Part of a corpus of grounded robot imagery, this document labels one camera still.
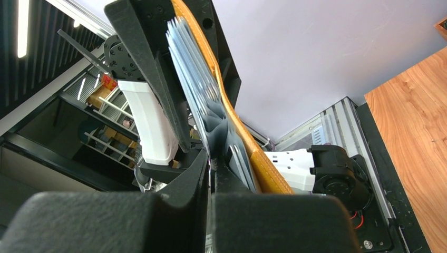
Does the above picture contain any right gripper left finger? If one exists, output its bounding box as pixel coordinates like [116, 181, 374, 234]
[1, 150, 208, 252]

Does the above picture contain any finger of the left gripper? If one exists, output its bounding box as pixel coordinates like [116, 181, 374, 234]
[104, 1, 191, 152]
[184, 0, 241, 107]

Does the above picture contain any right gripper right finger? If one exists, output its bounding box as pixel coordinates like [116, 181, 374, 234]
[210, 158, 360, 252]

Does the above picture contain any yellow leather card holder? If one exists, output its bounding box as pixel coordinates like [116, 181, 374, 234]
[166, 1, 293, 194]

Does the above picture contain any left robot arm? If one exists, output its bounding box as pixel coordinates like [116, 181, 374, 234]
[104, 1, 252, 188]

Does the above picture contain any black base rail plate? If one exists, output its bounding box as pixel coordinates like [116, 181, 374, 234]
[356, 104, 431, 252]

